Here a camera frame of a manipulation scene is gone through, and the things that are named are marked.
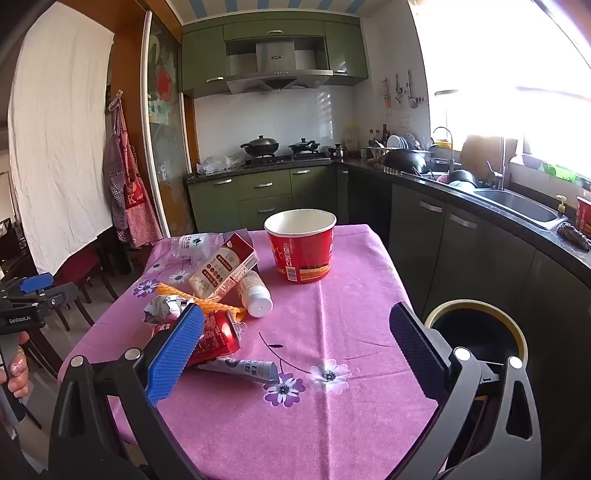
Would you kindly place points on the crushed red can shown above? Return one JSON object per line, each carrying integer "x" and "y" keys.
{"x": 217, "y": 337}

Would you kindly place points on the black bin with yellow rim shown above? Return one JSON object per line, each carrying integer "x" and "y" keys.
{"x": 471, "y": 332}

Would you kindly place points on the small white plastic bottle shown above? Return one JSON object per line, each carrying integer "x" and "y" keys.
{"x": 256, "y": 297}

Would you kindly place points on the orange foam net sleeve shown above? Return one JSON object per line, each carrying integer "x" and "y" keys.
{"x": 168, "y": 290}

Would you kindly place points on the green upper cabinets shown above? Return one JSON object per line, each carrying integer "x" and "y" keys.
{"x": 203, "y": 55}

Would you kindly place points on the chrome sink faucet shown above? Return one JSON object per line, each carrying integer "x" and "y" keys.
{"x": 501, "y": 166}

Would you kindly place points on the gas stove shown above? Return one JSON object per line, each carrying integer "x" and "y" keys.
{"x": 286, "y": 159}

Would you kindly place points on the white hanging sheet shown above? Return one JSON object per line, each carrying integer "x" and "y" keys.
{"x": 60, "y": 138}

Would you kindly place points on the red checked apron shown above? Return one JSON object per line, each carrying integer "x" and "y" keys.
{"x": 141, "y": 207}

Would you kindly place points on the purple bowl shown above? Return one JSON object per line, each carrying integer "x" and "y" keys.
{"x": 532, "y": 161}

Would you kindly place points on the black wok with lid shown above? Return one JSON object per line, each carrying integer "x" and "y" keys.
{"x": 261, "y": 146}

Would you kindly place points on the white squeezed tube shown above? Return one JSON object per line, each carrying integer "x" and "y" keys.
{"x": 244, "y": 367}

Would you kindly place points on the steel sink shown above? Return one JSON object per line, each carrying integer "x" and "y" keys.
{"x": 521, "y": 205}

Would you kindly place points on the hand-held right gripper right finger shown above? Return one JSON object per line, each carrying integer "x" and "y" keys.
{"x": 415, "y": 350}

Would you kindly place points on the sliding glass door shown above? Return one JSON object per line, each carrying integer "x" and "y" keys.
{"x": 166, "y": 138}

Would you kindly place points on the black cooking pot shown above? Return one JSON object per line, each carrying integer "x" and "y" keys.
{"x": 461, "y": 177}

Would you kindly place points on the green lower cabinets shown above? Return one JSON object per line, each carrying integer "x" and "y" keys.
{"x": 263, "y": 184}

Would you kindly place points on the black kitchen countertop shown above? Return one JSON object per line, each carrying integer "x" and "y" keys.
{"x": 508, "y": 221}

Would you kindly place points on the red paper cup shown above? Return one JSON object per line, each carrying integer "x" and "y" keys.
{"x": 584, "y": 214}

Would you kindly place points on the steel range hood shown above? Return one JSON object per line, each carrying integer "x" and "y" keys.
{"x": 277, "y": 60}

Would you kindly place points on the green cabinets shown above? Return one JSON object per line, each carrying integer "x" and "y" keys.
{"x": 203, "y": 55}
{"x": 263, "y": 184}

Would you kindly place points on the red and white carton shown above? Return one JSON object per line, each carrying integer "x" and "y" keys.
{"x": 221, "y": 272}

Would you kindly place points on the gooseneck faucet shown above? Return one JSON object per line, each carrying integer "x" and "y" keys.
{"x": 450, "y": 138}

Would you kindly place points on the silver wrapper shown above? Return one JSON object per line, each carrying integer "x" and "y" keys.
{"x": 161, "y": 309}

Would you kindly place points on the dark wooden chair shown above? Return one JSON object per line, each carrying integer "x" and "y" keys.
{"x": 78, "y": 267}

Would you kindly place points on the pink floral tablecloth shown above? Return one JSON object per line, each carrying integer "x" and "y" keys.
{"x": 323, "y": 323}

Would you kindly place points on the clear plastic bag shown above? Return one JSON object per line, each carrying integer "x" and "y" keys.
{"x": 217, "y": 165}

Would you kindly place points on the purple plaid apron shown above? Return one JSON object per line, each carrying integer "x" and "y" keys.
{"x": 113, "y": 184}

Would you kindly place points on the person's left hand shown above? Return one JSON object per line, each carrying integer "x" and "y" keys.
{"x": 17, "y": 367}

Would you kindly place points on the group of condiment bottles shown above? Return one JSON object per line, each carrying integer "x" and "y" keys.
{"x": 377, "y": 136}

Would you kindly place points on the black pan with lid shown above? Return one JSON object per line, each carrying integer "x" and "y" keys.
{"x": 304, "y": 146}

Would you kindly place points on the red paper bucket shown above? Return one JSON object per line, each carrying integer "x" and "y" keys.
{"x": 300, "y": 258}

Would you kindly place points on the hanging wall utensils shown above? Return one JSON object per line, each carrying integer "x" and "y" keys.
{"x": 408, "y": 90}

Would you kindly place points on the bright window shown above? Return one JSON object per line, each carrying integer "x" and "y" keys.
{"x": 508, "y": 69}

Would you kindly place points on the yellow oil bottle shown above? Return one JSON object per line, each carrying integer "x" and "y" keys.
{"x": 352, "y": 141}

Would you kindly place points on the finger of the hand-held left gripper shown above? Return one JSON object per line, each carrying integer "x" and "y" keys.
{"x": 55, "y": 297}
{"x": 36, "y": 282}

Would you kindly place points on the large black wok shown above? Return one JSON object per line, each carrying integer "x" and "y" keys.
{"x": 406, "y": 161}

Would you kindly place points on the brown cutting board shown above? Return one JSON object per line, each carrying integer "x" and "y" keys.
{"x": 475, "y": 152}

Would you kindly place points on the yellow soap pump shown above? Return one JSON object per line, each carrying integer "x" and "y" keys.
{"x": 561, "y": 205}

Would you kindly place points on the dark lower cabinets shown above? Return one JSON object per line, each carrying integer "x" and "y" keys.
{"x": 415, "y": 221}

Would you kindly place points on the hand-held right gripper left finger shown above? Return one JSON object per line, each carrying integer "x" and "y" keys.
{"x": 175, "y": 355}

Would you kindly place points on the clear plastic bottle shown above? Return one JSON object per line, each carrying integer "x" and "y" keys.
{"x": 191, "y": 243}

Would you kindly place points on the dish rack with plates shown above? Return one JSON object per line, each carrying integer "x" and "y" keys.
{"x": 401, "y": 143}

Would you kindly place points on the green plastic items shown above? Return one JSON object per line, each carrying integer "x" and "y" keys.
{"x": 561, "y": 173}

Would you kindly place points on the small steel pot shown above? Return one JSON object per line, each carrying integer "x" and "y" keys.
{"x": 338, "y": 152}

